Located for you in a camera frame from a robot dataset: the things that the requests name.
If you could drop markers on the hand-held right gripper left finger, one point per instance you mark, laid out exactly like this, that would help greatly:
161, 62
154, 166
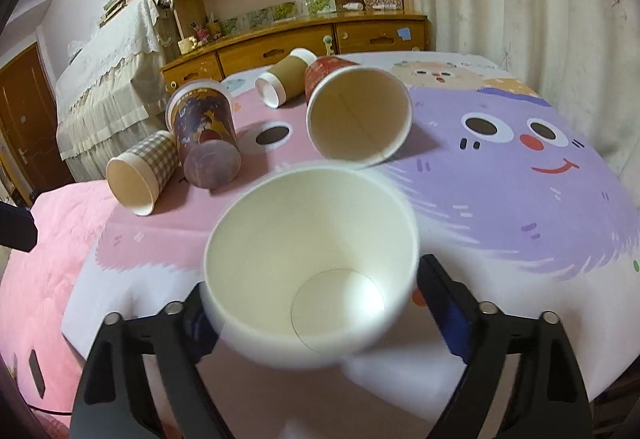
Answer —
201, 338

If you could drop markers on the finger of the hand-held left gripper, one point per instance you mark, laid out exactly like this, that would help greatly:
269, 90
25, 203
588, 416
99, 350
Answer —
17, 228

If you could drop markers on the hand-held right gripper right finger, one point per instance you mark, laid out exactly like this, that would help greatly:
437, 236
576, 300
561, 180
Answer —
450, 314

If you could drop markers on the white paper cup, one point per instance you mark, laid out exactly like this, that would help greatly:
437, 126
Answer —
300, 244

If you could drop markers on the checkered paper cup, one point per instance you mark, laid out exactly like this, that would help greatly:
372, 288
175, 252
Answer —
160, 154

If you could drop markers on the dark blue printed cup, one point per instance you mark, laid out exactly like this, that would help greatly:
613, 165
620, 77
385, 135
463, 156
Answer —
205, 119

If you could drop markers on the red paper cup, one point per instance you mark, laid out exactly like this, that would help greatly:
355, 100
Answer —
360, 114

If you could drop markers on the brown paper cup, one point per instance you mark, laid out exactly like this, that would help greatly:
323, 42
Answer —
291, 74

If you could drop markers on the pink blanket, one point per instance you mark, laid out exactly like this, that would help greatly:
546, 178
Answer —
45, 294

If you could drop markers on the cartoon printed cloth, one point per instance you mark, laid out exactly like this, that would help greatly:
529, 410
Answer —
500, 219

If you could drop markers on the brown wooden door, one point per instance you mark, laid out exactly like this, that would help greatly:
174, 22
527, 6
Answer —
25, 119

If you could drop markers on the small black flat object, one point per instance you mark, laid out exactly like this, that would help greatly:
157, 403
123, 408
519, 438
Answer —
37, 371

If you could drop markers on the cream lace cover cloth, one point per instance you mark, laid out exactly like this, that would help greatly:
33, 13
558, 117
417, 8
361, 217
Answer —
115, 79

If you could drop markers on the wooden desk with bookshelf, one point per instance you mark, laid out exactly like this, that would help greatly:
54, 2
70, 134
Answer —
300, 41

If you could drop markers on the small white bottle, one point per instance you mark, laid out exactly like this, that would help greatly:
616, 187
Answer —
353, 7

